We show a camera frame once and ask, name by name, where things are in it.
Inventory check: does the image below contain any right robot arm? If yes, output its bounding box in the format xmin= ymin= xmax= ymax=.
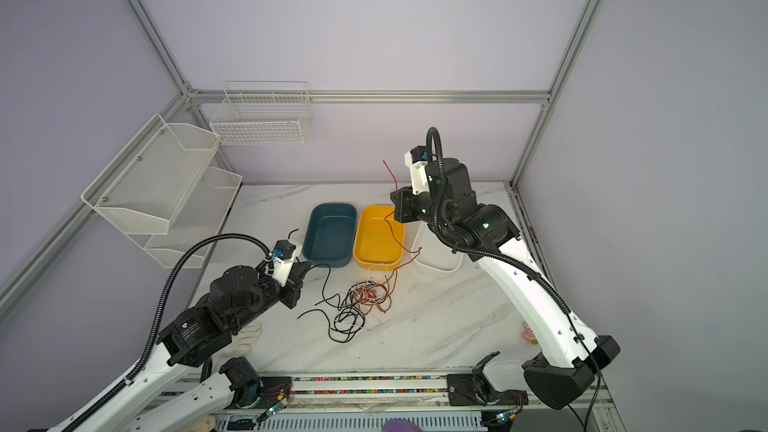
xmin=390 ymin=127 xmax=620 ymax=410

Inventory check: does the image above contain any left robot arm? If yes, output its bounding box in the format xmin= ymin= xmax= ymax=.
xmin=55 ymin=233 xmax=311 ymax=431

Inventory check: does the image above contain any yellow plastic tub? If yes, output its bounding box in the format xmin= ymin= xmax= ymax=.
xmin=353 ymin=205 xmax=406 ymax=271

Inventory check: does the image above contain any white plastic tub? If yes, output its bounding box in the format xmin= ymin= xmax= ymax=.
xmin=412 ymin=223 xmax=462 ymax=275

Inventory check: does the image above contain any white cotton glove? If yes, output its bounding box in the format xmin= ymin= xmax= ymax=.
xmin=230 ymin=322 xmax=263 ymax=356

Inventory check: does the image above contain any teal plastic tub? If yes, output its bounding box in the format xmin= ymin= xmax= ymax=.
xmin=303 ymin=202 xmax=358 ymax=268

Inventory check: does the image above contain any lower white mesh shelf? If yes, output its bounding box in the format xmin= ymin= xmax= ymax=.
xmin=130 ymin=167 xmax=242 ymax=269

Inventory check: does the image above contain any white mesh shelf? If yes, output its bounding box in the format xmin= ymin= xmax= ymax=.
xmin=130 ymin=167 xmax=242 ymax=269
xmin=81 ymin=114 xmax=221 ymax=235

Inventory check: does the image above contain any purple object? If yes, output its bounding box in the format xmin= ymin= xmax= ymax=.
xmin=381 ymin=419 xmax=421 ymax=432

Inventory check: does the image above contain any upper white mesh shelf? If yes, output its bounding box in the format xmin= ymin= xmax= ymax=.
xmin=81 ymin=114 xmax=221 ymax=235

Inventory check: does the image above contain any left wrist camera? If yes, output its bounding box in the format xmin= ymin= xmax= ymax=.
xmin=265 ymin=239 xmax=301 ymax=287

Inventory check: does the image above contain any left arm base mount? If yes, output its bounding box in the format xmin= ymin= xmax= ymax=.
xmin=212 ymin=357 xmax=293 ymax=409

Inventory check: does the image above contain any aluminium front rail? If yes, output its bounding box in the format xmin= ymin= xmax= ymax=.
xmin=119 ymin=368 xmax=616 ymax=415

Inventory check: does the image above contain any white wire basket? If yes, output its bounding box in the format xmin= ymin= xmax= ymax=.
xmin=209 ymin=81 xmax=313 ymax=146

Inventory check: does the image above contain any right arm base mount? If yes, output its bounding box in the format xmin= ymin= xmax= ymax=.
xmin=446 ymin=351 xmax=529 ymax=407

